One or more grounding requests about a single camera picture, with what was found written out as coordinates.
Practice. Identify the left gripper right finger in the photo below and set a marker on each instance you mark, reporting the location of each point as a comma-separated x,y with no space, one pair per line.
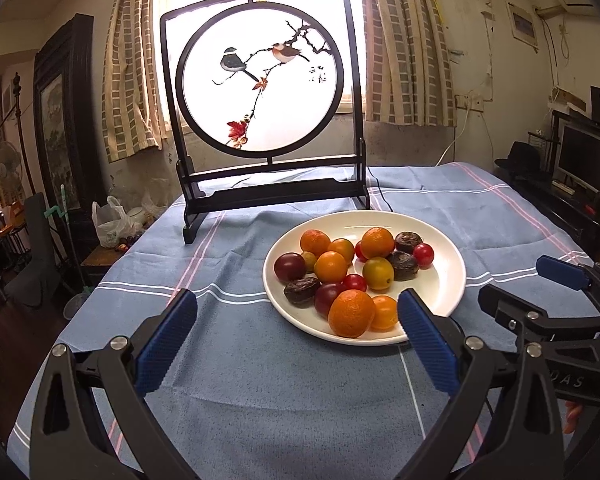
501,419

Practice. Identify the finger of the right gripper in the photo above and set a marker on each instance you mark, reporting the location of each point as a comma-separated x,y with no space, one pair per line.
574,276
532,323

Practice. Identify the white plastic bag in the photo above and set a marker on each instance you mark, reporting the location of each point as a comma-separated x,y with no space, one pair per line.
113,224

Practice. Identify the mandarin orange on plate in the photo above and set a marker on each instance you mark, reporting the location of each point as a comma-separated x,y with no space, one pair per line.
314,241

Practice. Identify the small green-yellow fruit plate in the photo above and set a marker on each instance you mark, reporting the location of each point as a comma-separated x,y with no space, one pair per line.
309,260

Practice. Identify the large red tomato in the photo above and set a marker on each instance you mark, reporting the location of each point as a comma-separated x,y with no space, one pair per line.
358,252

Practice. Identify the dark framed painting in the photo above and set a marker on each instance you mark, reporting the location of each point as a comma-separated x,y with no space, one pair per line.
64,116

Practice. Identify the red cherry tomato pile top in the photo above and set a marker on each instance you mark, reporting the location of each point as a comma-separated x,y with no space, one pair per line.
353,281

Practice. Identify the small orange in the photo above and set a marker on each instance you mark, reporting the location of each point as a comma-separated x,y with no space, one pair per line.
331,267
386,313

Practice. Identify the white oval plate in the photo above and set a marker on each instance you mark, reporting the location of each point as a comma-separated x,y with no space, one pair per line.
441,286

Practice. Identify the checked curtain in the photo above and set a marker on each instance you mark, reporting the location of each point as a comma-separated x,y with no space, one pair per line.
408,70

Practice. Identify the dark wrinkled fruit on plate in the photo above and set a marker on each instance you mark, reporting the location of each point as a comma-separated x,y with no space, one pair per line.
407,241

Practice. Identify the dark date on plate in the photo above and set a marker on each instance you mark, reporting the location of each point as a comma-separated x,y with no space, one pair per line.
302,291

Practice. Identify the black framed bird screen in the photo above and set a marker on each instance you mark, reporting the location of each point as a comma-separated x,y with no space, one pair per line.
265,103

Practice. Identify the yellow orange fruit on plate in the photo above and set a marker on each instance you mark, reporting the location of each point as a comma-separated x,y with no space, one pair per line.
343,247

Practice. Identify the dark red plum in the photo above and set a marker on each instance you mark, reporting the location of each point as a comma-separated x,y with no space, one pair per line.
325,297

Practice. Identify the large orange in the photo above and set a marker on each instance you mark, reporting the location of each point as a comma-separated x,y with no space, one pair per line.
377,242
351,313

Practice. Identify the person right hand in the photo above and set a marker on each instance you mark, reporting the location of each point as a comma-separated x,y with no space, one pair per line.
574,411

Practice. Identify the computer monitor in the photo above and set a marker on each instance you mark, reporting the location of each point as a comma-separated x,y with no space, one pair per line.
578,155

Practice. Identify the red cherry tomato on plate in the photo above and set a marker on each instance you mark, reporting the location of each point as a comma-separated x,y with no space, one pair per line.
424,255

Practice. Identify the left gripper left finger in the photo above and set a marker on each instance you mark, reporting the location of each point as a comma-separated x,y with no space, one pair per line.
69,439

